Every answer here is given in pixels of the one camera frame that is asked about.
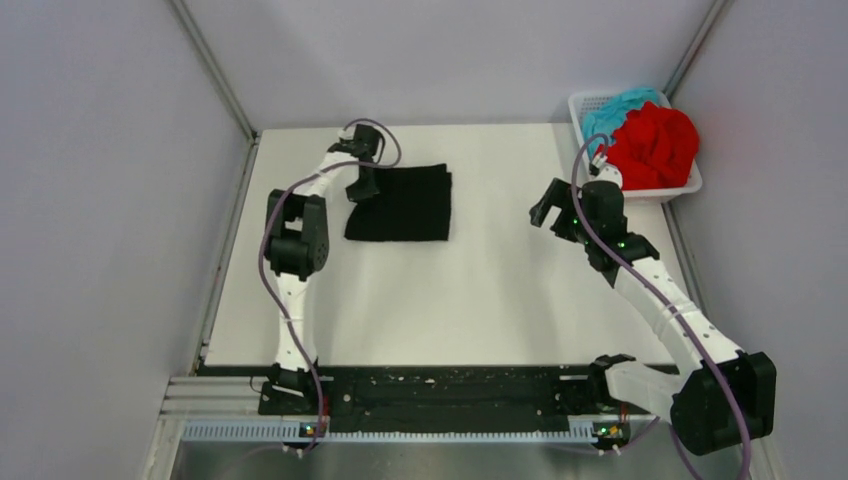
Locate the black t shirt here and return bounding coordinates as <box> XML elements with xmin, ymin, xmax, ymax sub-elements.
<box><xmin>344</xmin><ymin>164</ymin><xmax>453</xmax><ymax>242</ymax></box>

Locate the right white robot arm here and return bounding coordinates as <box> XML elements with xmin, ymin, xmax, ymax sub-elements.
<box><xmin>529</xmin><ymin>179</ymin><xmax>777</xmax><ymax>456</ymax></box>

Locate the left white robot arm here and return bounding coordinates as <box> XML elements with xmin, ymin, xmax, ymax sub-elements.
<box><xmin>259</xmin><ymin>119</ymin><xmax>392</xmax><ymax>414</ymax></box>

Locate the red t shirt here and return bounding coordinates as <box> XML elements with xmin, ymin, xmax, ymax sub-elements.
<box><xmin>607</xmin><ymin>102</ymin><xmax>700</xmax><ymax>191</ymax></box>

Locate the blue t shirt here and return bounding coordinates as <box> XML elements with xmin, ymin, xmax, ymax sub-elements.
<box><xmin>576</xmin><ymin>87</ymin><xmax>666</xmax><ymax>139</ymax></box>

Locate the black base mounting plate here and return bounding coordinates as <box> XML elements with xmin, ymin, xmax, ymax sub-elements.
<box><xmin>254</xmin><ymin>362</ymin><xmax>654</xmax><ymax>439</ymax></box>

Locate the white slotted cable duct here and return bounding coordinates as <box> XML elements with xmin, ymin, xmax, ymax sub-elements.
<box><xmin>181</xmin><ymin>419</ymin><xmax>625</xmax><ymax>446</ymax></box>

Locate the aluminium frame rail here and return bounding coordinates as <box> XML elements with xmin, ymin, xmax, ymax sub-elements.
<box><xmin>159</xmin><ymin>376</ymin><xmax>263</xmax><ymax>419</ymax></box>

